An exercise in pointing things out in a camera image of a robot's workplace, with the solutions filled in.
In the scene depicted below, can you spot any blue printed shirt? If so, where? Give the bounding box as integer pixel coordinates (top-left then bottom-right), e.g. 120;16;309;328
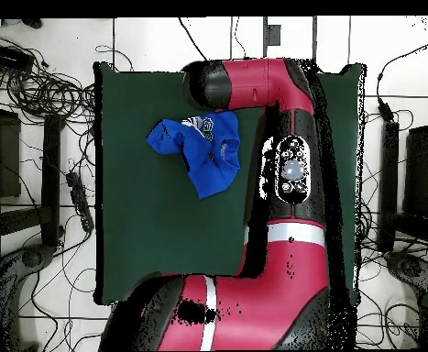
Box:
146;110;241;200

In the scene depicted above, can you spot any dark green tablecloth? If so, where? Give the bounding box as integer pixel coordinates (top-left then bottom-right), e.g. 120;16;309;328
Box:
93;61;368;307

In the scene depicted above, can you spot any black power strip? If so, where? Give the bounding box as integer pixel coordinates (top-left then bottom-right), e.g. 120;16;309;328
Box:
65;170;95;233

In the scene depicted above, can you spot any black stand beam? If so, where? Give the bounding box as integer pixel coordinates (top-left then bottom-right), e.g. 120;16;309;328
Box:
40;115;66;247
378;120;401;252

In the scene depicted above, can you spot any grey chair base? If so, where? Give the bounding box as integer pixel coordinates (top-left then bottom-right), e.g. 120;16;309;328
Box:
383;250;428;294
0;243;55;351

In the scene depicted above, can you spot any dark monitor panel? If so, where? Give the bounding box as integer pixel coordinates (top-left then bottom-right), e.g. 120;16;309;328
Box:
403;122;428;221
0;83;22;199

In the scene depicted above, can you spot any black electronics box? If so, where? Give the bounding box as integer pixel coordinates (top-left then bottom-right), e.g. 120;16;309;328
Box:
0;42;36;73

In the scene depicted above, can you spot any grey rectangular frame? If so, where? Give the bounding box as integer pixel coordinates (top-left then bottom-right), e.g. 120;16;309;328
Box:
262;16;318;61

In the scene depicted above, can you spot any black cable with plug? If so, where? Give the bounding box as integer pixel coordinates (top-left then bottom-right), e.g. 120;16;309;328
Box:
376;35;428;123

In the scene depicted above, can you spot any black cable tangle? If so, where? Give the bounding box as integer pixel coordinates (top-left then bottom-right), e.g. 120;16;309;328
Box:
0;30;98;127

